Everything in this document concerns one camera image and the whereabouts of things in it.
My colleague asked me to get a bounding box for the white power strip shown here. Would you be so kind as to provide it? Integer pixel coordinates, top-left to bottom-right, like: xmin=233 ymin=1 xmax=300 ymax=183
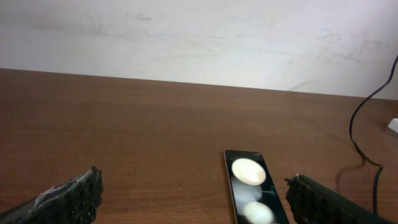
xmin=387 ymin=118 xmax=398 ymax=133

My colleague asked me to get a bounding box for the black flip smartphone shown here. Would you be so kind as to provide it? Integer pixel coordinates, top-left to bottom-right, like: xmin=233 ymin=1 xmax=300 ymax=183
xmin=224 ymin=150 xmax=289 ymax=224

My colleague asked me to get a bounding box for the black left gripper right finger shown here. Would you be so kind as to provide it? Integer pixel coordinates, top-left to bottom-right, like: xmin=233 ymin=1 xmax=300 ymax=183
xmin=285 ymin=174 xmax=394 ymax=224

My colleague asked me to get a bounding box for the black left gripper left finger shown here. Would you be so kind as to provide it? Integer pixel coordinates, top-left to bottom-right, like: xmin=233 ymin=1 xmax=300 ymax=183
xmin=1 ymin=166 xmax=104 ymax=224

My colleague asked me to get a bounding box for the black USB charging cable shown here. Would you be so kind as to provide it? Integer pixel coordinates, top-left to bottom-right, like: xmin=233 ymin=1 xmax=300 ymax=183
xmin=349 ymin=54 xmax=398 ymax=215

